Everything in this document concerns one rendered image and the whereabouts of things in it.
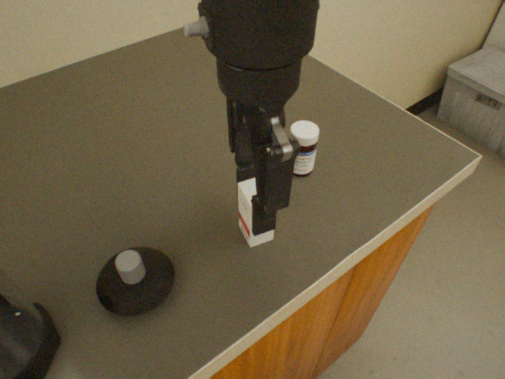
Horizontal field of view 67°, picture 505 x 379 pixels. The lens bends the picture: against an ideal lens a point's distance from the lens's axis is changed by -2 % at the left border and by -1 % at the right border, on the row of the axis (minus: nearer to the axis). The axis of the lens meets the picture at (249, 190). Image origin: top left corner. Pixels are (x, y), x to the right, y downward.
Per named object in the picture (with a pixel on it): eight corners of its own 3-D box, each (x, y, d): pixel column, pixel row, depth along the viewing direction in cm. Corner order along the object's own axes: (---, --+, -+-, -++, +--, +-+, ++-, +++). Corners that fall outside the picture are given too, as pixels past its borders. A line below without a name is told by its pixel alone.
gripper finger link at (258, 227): (275, 187, 45) (278, 192, 44) (272, 224, 50) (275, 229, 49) (251, 195, 44) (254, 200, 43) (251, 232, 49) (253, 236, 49)
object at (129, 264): (89, 282, 48) (71, 253, 43) (155, 244, 52) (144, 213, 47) (121, 340, 43) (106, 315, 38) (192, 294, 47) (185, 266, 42)
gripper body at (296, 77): (201, 32, 35) (209, 115, 42) (236, 80, 30) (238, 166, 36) (277, 18, 37) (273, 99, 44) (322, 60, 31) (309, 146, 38)
